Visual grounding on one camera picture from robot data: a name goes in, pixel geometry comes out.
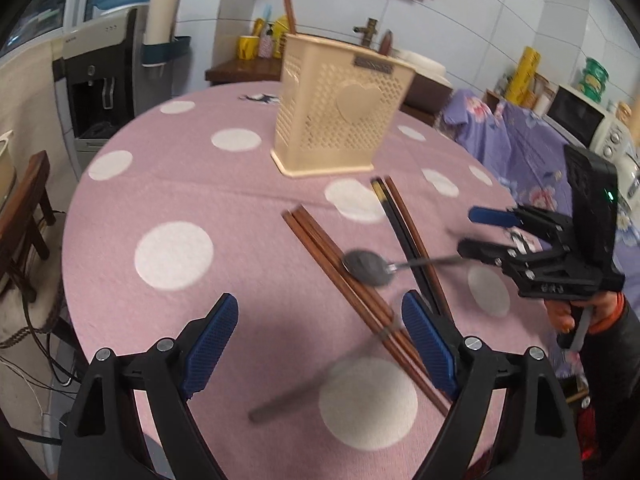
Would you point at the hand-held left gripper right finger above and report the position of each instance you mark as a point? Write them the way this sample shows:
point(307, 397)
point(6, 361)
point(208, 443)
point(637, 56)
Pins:
point(427, 345)

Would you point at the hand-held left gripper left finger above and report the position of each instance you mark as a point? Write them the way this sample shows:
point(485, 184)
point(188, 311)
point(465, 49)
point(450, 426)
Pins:
point(210, 345)

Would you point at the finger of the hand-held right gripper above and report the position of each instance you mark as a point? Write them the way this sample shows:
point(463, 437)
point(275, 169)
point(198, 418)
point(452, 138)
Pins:
point(480, 249)
point(492, 216)

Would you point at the brown wooden chopstick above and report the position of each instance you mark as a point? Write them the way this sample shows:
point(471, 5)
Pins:
point(311, 241)
point(413, 235)
point(288, 5)
point(326, 239)

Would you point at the metal spoon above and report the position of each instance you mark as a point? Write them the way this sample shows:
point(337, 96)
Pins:
point(367, 268)

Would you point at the cream plastic utensil basket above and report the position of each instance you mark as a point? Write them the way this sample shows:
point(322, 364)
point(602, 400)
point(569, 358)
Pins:
point(320, 120)

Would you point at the person's right forearm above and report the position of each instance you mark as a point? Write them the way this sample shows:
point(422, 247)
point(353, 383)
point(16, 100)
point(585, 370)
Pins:
point(615, 370)

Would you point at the person's right hand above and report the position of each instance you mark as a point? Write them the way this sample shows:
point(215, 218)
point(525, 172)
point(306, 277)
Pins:
point(561, 316)

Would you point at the purple floral cloth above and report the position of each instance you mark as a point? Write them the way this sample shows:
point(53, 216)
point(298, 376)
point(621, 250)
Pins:
point(525, 160)

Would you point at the white microwave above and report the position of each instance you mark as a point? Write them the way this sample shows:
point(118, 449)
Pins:
point(575, 110)

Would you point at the green can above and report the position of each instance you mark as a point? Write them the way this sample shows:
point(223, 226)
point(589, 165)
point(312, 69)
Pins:
point(594, 80)

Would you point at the yellow box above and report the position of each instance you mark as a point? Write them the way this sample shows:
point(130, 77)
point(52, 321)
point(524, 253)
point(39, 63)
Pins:
point(524, 75)

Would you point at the pink polka dot tablecloth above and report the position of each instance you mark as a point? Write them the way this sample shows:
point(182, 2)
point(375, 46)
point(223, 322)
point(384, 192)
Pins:
point(165, 200)

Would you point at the brown tub with white lid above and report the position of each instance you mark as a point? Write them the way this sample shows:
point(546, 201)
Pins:
point(425, 62)

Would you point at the bronze faucet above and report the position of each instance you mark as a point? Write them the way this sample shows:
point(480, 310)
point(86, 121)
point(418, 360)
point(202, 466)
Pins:
point(369, 30)

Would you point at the dark wooden stool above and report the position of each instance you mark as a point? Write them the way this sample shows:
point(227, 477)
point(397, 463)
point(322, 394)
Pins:
point(35, 175)

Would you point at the wooden counter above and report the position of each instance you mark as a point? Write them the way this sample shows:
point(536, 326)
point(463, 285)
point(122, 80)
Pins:
point(240, 72)

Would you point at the yellow bottle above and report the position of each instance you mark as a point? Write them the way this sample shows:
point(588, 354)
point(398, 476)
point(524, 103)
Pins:
point(281, 35)

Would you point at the grey water dispenser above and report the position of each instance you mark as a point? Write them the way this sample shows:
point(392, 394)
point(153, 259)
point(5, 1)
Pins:
point(95, 90)

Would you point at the teal roll holder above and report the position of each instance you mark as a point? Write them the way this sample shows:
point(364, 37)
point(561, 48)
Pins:
point(167, 52)

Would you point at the yellow mug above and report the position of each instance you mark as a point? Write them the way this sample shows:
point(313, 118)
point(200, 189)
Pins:
point(247, 49)

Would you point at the cream paper roll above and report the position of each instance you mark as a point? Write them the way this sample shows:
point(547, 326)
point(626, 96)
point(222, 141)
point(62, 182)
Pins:
point(162, 15)

